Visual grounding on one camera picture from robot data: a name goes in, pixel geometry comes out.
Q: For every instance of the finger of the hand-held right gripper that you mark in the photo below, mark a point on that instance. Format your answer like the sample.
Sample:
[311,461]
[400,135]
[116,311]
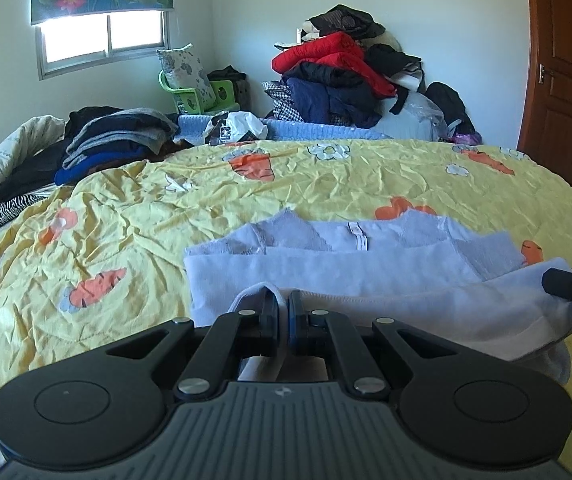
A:
[563,285]

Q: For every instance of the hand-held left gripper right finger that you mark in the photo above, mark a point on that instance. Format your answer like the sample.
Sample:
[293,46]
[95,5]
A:
[294,316]

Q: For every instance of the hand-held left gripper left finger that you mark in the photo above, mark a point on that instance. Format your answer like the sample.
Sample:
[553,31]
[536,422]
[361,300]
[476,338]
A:
[272,312]

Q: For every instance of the lilac long-sleeved sweater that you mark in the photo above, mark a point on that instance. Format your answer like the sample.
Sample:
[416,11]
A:
[366,280]

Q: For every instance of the pile of folded clothes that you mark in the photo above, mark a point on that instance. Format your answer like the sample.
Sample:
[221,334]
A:
[115,135]

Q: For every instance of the purple cloth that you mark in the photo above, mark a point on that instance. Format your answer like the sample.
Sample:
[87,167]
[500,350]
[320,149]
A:
[467,138]

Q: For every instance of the yellow carrot print blanket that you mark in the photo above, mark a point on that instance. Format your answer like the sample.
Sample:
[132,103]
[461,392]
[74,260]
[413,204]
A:
[115,220]

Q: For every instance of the blue knitted blanket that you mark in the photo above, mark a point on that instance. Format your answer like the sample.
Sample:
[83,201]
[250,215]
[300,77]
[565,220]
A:
[306,130]

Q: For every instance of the white plastic bag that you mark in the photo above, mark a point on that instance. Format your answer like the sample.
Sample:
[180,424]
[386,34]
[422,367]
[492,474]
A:
[238,125]

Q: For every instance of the brown wooden door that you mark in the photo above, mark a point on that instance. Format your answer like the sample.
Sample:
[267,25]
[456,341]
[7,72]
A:
[566,85]

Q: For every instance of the black white checked cloth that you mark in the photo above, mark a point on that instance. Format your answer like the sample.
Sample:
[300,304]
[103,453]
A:
[281,100]

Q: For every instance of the navy padded jacket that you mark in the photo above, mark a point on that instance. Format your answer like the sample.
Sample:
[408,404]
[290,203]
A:
[316,97]

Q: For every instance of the green plastic chair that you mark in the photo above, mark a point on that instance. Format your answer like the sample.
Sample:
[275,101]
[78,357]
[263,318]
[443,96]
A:
[223,94]

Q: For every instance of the clear plastic bag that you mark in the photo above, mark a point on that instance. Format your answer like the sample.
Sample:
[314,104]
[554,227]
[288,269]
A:
[416,115]

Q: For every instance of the black fabric bag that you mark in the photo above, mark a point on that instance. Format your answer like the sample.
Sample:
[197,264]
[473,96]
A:
[231,77]

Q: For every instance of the grey floral pillow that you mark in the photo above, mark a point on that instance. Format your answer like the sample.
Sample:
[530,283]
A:
[185,72]

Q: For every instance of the red padded jacket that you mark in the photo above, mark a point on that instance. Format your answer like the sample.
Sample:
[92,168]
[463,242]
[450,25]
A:
[331,55]

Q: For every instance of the zebra striped cloth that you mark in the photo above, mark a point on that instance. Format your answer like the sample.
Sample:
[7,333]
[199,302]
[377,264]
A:
[0,215]

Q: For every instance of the black patterned garment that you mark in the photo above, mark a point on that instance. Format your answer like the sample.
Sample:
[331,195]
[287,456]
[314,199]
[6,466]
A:
[346,20]

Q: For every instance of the white quilt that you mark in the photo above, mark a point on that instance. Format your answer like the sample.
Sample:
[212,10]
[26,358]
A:
[10,155]

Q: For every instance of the sliding window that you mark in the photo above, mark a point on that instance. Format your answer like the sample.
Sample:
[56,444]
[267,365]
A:
[90,35]

